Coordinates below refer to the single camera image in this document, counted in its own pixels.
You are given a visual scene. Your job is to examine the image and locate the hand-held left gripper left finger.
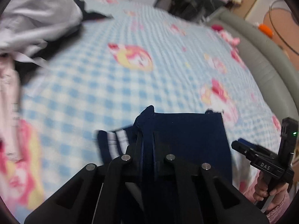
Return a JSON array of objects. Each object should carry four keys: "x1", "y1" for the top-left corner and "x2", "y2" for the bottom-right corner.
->
[{"x1": 24, "y1": 131, "x2": 143, "y2": 224}]

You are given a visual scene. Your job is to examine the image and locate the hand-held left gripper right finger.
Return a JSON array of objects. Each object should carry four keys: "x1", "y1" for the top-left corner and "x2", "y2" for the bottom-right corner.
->
[{"x1": 152, "y1": 131, "x2": 269, "y2": 224}]

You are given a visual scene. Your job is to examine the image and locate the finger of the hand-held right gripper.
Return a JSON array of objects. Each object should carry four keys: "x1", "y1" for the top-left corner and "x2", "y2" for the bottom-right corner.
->
[
  {"x1": 231, "y1": 142, "x2": 260, "y2": 162},
  {"x1": 237, "y1": 139, "x2": 279, "y2": 161}
]

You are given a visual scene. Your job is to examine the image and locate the navy pants with white stripes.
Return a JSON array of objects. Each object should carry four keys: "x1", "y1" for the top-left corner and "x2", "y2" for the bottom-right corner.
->
[{"x1": 97, "y1": 105, "x2": 233, "y2": 224}]

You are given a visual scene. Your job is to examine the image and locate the person's right forearm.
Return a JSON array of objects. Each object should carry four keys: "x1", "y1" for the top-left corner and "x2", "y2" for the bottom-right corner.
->
[{"x1": 265, "y1": 192, "x2": 293, "y2": 224}]

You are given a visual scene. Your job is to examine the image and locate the person's right hand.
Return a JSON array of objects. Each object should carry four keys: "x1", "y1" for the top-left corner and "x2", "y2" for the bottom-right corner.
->
[{"x1": 253, "y1": 175, "x2": 289, "y2": 203}]

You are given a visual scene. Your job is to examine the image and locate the blue checkered printed blanket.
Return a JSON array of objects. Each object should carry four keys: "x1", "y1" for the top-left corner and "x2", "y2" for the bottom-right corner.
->
[{"x1": 0, "y1": 0, "x2": 284, "y2": 220}]

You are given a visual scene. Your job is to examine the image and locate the orange object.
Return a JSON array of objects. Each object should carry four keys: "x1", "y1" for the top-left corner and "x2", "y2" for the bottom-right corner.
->
[{"x1": 258, "y1": 23, "x2": 274, "y2": 37}]

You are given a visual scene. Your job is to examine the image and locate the round pink panel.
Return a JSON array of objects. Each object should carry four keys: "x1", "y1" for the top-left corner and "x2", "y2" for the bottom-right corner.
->
[{"x1": 263, "y1": 0, "x2": 299, "y2": 57}]

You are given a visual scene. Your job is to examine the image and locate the dark garment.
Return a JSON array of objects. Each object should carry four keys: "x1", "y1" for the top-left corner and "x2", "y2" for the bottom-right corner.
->
[{"x1": 14, "y1": 0, "x2": 114, "y2": 85}]

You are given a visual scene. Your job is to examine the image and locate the pink garment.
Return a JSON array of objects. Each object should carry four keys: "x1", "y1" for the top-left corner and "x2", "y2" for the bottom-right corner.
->
[{"x1": 0, "y1": 54, "x2": 22, "y2": 160}]

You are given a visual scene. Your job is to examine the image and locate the dark clutter pile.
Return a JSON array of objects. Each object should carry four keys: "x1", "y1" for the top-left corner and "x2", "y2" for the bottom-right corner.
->
[{"x1": 168, "y1": 0, "x2": 226, "y2": 22}]

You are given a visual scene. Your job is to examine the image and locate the grey white garment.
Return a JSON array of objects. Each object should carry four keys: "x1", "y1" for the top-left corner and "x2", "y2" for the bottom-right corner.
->
[{"x1": 0, "y1": 0, "x2": 84, "y2": 60}]

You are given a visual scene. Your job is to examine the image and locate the grey padded bed frame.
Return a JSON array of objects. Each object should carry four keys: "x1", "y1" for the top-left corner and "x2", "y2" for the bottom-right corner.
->
[{"x1": 207, "y1": 6, "x2": 299, "y2": 131}]

